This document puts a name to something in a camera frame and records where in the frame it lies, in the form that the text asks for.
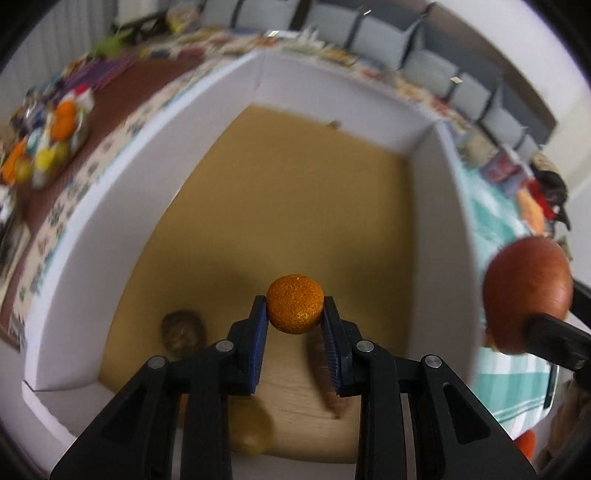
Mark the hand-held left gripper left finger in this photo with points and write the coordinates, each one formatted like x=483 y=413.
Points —
x=258 y=346

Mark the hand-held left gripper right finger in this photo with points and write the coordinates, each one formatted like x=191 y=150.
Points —
x=332 y=350

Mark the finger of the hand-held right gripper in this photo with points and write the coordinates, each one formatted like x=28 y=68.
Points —
x=581 y=297
x=554 y=337

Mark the red-brown onion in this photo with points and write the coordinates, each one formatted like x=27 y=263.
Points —
x=526 y=295

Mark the small mandarin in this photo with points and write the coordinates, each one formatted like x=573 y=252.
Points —
x=295 y=304

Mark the brown kiwi fruit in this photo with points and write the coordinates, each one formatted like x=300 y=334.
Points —
x=183 y=330

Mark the yellow lemon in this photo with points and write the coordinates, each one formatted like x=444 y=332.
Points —
x=251 y=427

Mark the white cardboard box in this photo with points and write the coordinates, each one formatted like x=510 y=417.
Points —
x=323 y=184

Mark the orange book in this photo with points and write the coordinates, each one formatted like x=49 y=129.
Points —
x=531 y=212

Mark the orange fleece garment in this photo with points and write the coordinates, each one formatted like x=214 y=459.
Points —
x=526 y=445

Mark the dark bag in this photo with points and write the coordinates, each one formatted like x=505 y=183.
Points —
x=551 y=184

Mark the green plaid tablecloth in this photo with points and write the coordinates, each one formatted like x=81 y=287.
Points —
x=489 y=221

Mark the grey pillow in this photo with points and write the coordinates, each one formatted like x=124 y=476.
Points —
x=503 y=122
x=429 y=69
x=258 y=9
x=332 y=23

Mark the pile of colourful toy fruit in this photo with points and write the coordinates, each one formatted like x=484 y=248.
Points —
x=46 y=138

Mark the green crumpled wrapper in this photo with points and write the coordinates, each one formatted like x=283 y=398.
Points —
x=111 y=46

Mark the clear plastic jar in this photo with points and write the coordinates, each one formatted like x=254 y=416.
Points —
x=178 y=18

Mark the dark wooden chair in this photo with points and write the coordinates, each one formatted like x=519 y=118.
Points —
x=138 y=23

